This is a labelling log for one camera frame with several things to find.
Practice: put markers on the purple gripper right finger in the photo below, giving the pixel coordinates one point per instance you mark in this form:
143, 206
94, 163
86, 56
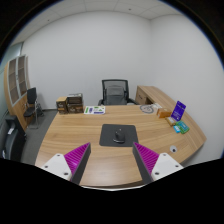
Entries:
153, 166

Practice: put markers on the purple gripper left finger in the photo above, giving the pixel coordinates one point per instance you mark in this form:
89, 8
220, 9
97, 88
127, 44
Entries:
70, 166

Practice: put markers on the black computer mouse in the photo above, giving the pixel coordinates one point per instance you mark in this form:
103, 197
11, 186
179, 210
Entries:
119, 136

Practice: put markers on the dark grey mouse pad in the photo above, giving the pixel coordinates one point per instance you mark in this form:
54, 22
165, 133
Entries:
108, 132

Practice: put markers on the wooden desk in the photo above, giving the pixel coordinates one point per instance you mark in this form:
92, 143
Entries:
113, 167

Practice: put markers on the blue small packet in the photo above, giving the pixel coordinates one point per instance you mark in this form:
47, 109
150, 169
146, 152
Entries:
177, 129

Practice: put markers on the green packet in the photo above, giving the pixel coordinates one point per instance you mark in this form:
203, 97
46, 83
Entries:
182, 126

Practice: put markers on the small tan box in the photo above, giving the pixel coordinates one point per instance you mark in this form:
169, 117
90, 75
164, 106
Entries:
170, 121

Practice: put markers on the orange brown box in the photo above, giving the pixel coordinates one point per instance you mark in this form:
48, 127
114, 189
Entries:
163, 112

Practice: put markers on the white green leaflet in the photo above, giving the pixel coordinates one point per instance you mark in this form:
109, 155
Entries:
92, 110

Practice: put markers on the purple standing card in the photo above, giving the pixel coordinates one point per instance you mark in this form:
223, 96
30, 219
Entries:
178, 111

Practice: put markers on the black leather armchair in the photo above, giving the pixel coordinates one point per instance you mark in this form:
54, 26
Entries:
12, 139

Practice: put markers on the large dark brown box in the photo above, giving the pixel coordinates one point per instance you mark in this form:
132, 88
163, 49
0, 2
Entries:
75, 103

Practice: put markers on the small brown box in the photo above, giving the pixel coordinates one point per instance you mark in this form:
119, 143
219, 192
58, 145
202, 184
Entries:
61, 104

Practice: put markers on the black visitor chair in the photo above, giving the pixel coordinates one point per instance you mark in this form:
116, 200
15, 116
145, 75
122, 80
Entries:
33, 107

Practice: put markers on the wooden side cabinet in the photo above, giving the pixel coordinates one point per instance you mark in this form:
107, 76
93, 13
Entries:
152, 94

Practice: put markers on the black mesh office chair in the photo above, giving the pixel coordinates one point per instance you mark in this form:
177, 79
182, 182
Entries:
115, 92

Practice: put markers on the wooden bookcase with glass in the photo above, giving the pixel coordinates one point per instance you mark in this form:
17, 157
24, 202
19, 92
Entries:
16, 84

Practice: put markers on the desk cable grommet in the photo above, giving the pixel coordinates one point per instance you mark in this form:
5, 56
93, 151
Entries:
173, 149

